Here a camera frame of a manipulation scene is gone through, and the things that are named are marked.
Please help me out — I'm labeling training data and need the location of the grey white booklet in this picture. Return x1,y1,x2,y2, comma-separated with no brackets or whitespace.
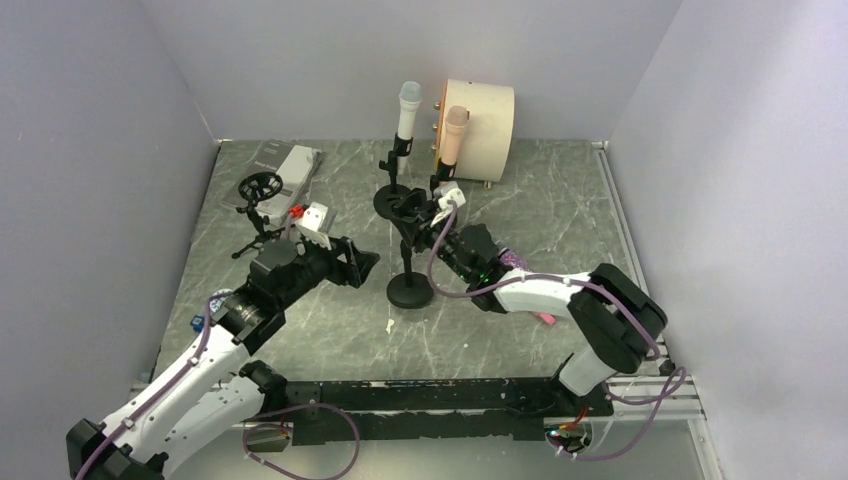
220,139,324,225

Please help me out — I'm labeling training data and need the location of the pink microphone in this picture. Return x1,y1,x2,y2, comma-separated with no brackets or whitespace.
534,312,556,325

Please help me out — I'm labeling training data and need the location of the cream cylindrical speaker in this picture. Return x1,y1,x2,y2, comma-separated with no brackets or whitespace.
434,79,516,188

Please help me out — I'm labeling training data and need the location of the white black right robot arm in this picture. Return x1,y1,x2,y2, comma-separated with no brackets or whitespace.
383,183,668,396

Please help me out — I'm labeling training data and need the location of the purple glitter microphone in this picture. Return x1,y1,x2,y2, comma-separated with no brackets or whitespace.
499,248,530,271

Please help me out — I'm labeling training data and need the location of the black tripod shock-mount stand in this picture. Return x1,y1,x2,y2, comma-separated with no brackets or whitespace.
231,171,292,260

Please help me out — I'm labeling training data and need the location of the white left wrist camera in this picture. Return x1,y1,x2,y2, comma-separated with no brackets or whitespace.
289,202,337,250

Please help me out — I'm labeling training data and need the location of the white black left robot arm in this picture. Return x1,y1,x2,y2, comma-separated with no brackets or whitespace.
66,237,380,479

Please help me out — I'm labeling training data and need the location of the black round-base mic stand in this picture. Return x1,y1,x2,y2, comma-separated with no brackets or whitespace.
386,192,435,311
429,163,454,193
372,135,413,220

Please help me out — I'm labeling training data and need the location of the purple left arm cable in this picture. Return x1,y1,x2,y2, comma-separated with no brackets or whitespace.
74,211,361,480

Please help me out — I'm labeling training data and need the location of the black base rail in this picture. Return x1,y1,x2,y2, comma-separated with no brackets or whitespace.
252,377,614,446

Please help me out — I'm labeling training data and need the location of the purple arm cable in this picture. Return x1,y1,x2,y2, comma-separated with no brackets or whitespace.
74,211,361,480
425,201,689,463

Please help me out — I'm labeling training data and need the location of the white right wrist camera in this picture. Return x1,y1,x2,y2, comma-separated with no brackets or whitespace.
430,181,466,226

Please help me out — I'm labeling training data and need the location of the peach microphone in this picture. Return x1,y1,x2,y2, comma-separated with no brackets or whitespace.
438,105,470,175

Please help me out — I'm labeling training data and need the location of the white microphone silver grille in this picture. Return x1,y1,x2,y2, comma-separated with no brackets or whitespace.
394,81,422,174

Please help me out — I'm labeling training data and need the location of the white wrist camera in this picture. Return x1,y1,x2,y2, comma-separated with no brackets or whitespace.
430,181,466,226
289,202,337,250

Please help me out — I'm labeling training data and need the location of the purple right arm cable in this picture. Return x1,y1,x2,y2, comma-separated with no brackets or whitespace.
425,201,689,463

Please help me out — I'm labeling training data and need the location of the blue box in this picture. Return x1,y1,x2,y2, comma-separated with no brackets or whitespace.
190,315,205,333

